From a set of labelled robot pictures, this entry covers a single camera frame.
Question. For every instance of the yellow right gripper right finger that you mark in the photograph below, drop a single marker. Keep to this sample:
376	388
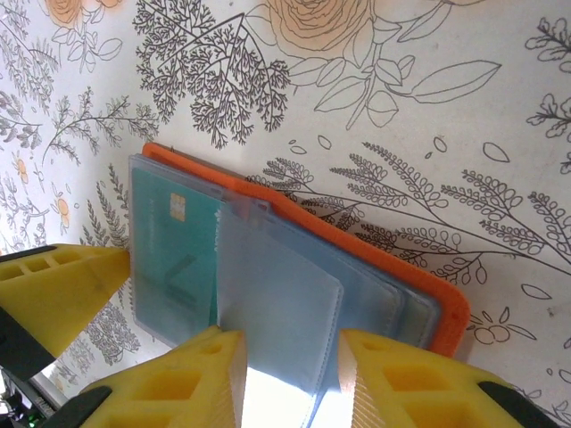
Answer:
424	397

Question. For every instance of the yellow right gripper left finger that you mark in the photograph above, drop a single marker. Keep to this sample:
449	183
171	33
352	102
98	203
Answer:
178	392

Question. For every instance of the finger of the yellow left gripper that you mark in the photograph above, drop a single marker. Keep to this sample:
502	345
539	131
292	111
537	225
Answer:
67	285

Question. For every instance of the orange card holder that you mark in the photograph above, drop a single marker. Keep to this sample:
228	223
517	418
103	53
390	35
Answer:
450	312

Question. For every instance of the teal credit card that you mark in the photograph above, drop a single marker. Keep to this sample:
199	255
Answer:
178	249

